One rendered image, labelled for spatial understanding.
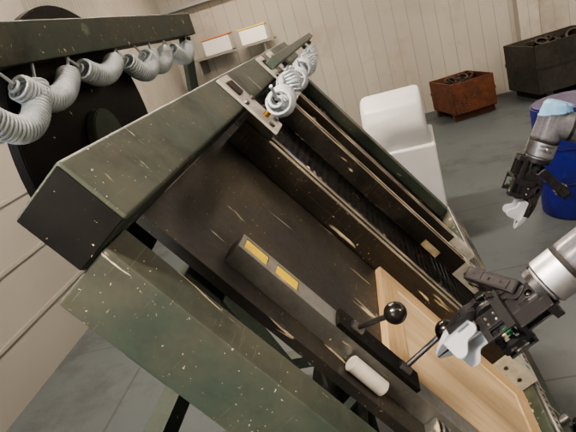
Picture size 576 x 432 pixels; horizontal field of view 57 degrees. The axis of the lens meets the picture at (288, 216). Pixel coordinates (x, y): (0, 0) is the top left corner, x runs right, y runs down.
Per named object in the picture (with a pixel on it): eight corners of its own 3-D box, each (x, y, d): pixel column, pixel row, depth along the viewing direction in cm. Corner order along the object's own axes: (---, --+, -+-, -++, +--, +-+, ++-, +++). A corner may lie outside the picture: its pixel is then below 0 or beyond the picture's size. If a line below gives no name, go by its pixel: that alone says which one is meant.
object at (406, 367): (409, 384, 95) (464, 334, 92) (393, 372, 94) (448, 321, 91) (405, 372, 99) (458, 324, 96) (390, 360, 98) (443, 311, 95)
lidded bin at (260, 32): (271, 37, 866) (267, 21, 858) (268, 39, 832) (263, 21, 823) (245, 45, 874) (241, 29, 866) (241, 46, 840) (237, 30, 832)
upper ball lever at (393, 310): (356, 345, 94) (408, 326, 84) (340, 332, 93) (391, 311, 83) (363, 327, 97) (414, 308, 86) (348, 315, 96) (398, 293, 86)
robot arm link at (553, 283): (540, 240, 83) (566, 263, 86) (516, 259, 84) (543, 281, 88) (568, 272, 77) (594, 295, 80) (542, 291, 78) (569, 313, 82)
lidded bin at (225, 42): (237, 47, 878) (232, 31, 869) (232, 49, 842) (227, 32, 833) (211, 56, 887) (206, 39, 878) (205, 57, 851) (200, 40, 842)
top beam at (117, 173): (81, 275, 63) (128, 219, 60) (11, 221, 62) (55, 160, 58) (285, 70, 267) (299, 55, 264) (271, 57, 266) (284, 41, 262)
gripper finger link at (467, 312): (443, 331, 87) (485, 297, 84) (440, 324, 88) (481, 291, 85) (460, 341, 89) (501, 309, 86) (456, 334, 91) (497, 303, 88)
